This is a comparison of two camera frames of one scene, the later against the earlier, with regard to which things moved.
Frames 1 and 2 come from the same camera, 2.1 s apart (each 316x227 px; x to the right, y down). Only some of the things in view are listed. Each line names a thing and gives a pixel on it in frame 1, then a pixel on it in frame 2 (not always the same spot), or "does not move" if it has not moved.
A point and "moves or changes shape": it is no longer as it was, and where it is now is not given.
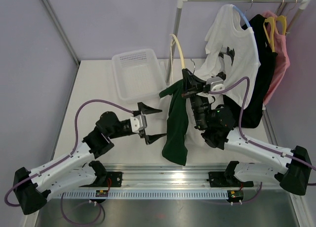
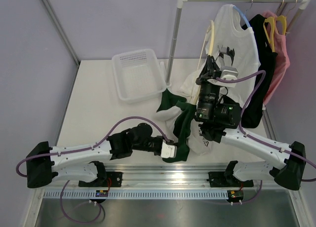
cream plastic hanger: (180, 52) → (198, 94)
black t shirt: (252, 115) does not move
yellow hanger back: (283, 19) does not move
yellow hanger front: (271, 20) does not move
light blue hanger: (244, 18) does not move
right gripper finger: (188, 80) → (211, 64)
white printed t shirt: (232, 50) does not move
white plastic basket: (139, 76) does not move
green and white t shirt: (175, 145) moves or changes shape
